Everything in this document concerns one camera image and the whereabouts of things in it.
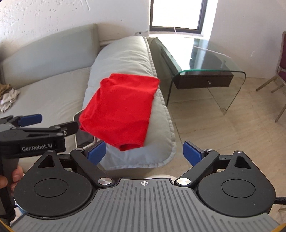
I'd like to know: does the dark glass side table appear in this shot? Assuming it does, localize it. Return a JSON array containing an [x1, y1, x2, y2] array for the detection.
[[149, 37, 246, 113]]

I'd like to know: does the person's left hand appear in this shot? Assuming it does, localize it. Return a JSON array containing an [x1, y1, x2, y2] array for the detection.
[[0, 165, 25, 193]]

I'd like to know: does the red long-sleeve shirt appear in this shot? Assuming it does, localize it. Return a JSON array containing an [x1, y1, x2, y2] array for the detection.
[[79, 73, 160, 151]]

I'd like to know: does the beige crumpled garment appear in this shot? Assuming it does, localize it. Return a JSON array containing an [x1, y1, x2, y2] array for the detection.
[[1, 88, 20, 113]]

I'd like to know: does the smartphone with beige case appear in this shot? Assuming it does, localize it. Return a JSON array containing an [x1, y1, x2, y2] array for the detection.
[[73, 109, 97, 148]]

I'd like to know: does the maroon metal-frame chair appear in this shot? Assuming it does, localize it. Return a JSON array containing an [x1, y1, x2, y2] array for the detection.
[[255, 31, 286, 123]]

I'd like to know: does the brown crumpled garment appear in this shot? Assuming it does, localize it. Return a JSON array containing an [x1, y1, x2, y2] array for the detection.
[[0, 84, 12, 99]]

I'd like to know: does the grey-green sofa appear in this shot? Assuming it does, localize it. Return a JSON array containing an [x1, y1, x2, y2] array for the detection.
[[1, 24, 176, 171]]

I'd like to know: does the dark framed window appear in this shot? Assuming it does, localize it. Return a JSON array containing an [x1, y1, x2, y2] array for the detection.
[[149, 0, 208, 34]]

